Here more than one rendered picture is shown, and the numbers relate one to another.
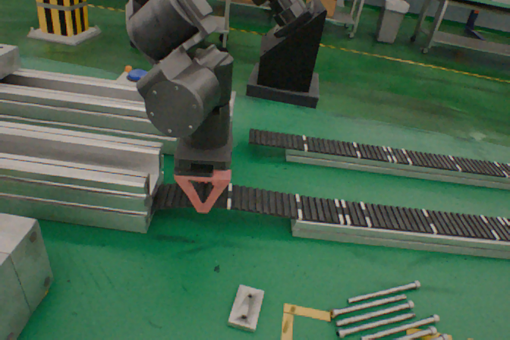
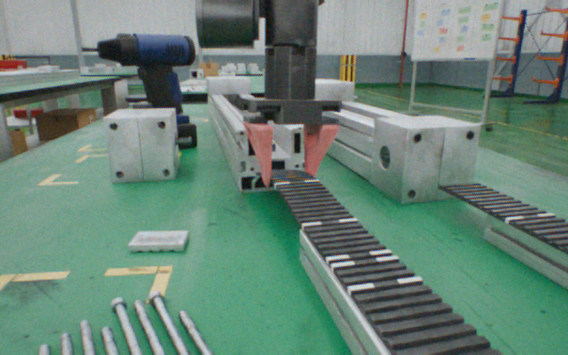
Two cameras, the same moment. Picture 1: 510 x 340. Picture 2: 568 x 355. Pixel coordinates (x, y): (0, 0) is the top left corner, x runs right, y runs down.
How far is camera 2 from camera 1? 0.52 m
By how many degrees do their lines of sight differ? 73
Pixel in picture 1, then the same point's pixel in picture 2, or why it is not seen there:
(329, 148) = not seen: outside the picture
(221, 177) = (253, 125)
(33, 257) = (157, 139)
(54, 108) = not seen: hidden behind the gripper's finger
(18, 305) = (133, 160)
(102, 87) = (373, 114)
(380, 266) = not seen: outside the picture
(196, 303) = (164, 222)
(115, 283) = (177, 193)
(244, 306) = (158, 236)
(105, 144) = not seen: hidden behind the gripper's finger
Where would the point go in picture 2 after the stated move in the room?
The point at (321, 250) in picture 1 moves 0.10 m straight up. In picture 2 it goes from (288, 286) to (288, 163)
